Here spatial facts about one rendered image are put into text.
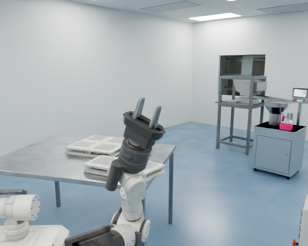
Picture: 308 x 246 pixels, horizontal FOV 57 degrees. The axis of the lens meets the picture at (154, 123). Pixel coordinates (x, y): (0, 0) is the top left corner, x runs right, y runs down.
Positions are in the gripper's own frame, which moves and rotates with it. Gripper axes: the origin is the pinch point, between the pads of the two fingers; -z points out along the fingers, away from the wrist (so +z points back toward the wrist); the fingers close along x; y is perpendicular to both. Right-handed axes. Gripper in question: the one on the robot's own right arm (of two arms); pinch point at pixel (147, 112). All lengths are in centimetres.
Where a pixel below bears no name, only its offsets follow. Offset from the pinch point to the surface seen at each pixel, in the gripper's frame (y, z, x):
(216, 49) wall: 722, 119, 181
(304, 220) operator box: 51, 38, -59
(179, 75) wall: 671, 217, 241
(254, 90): 479, 114, 19
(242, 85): 486, 117, 45
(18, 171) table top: 58, 136, 119
